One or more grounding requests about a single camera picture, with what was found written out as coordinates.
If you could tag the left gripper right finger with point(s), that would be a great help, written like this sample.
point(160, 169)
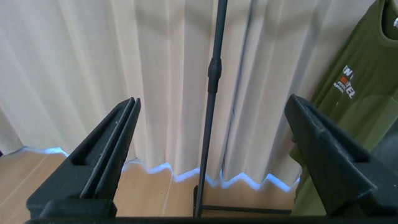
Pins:
point(329, 161)

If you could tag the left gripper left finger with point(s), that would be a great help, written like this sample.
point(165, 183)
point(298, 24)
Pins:
point(93, 161)

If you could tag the green sleeveless shirt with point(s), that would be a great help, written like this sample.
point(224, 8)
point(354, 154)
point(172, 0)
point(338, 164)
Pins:
point(367, 93)

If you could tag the black clothes rack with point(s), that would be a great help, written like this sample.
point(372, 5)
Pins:
point(214, 71)

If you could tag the beige curtain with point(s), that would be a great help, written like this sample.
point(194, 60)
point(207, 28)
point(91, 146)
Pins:
point(93, 62)

